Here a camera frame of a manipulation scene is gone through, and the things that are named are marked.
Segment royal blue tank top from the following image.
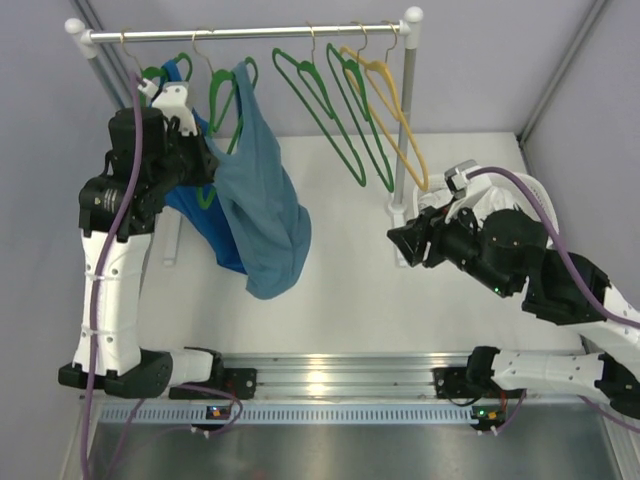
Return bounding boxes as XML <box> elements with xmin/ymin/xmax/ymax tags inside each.
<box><xmin>157</xmin><ymin>58</ymin><xmax>249</xmax><ymax>275</ymax></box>

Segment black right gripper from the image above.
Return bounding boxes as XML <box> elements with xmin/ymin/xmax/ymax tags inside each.
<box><xmin>386</xmin><ymin>195</ymin><xmax>513</xmax><ymax>298</ymax></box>

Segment silver clothes rack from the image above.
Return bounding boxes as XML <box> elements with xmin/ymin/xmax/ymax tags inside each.
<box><xmin>63</xmin><ymin>5</ymin><xmax>426</xmax><ymax>266</ymax></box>

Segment light blue tank top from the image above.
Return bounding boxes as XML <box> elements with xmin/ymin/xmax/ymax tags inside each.
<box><xmin>207</xmin><ymin>62</ymin><xmax>312</xmax><ymax>300</ymax></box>

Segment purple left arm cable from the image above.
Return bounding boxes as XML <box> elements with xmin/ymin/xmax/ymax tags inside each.
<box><xmin>78</xmin><ymin>69</ymin><xmax>244</xmax><ymax>480</ymax></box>

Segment white clothes in basket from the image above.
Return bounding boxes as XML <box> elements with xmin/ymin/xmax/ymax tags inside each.
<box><xmin>413</xmin><ymin>186</ymin><xmax>519</xmax><ymax>223</ymax></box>

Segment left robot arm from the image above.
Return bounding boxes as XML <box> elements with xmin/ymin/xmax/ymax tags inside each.
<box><xmin>58</xmin><ymin>107</ymin><xmax>226</xmax><ymax>399</ymax></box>

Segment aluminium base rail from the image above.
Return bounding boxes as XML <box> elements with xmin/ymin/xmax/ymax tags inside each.
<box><xmin>97</xmin><ymin>351</ymin><xmax>610</xmax><ymax>431</ymax></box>

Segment white plastic laundry basket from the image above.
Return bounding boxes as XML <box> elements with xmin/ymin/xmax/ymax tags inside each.
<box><xmin>413</xmin><ymin>172</ymin><xmax>559</xmax><ymax>232</ymax></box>

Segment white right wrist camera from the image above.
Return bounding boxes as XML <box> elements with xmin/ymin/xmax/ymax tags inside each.
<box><xmin>444</xmin><ymin>160</ymin><xmax>493</xmax><ymax>223</ymax></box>

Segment yellow hanger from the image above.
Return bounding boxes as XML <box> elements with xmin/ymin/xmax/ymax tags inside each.
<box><xmin>339</xmin><ymin>20</ymin><xmax>429</xmax><ymax>192</ymax></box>

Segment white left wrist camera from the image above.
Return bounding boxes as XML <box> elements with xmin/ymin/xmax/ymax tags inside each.
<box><xmin>138</xmin><ymin>79</ymin><xmax>199</xmax><ymax>136</ymax></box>

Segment green hanger with blue top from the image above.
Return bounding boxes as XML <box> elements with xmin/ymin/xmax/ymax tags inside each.
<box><xmin>119</xmin><ymin>28</ymin><xmax>193</xmax><ymax>87</ymax></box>

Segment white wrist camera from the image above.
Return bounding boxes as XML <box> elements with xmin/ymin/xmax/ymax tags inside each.
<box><xmin>444</xmin><ymin>160</ymin><xmax>493</xmax><ymax>223</ymax></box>
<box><xmin>138</xmin><ymin>79</ymin><xmax>199</xmax><ymax>136</ymax></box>

